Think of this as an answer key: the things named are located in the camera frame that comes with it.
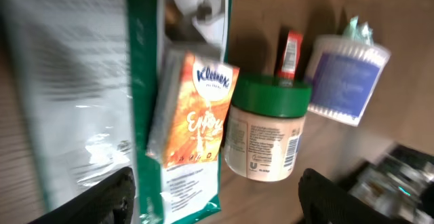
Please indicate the orange Kleenex tissue pack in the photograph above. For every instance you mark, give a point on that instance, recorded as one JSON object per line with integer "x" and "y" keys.
{"x": 192, "y": 103}

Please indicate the green lid cream jar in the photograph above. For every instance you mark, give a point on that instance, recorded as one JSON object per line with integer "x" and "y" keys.
{"x": 265, "y": 125}

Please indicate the white cotton swab tub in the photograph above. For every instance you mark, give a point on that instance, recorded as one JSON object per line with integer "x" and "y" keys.
{"x": 343, "y": 74}

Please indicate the green white gloves package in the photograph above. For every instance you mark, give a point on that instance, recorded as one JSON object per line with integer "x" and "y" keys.
{"x": 88, "y": 74}

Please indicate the mint green wipes pack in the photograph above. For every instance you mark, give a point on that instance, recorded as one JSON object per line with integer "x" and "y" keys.
{"x": 359, "y": 32}

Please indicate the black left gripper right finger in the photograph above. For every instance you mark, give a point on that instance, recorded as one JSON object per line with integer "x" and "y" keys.
{"x": 326, "y": 201}

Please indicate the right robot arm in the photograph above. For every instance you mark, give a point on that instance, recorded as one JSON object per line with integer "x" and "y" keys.
{"x": 399, "y": 185}

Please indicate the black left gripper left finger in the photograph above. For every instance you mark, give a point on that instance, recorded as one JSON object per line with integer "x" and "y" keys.
{"x": 110, "y": 201}

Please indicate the red white tube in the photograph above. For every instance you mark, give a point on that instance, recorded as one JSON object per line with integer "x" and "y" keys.
{"x": 288, "y": 53}

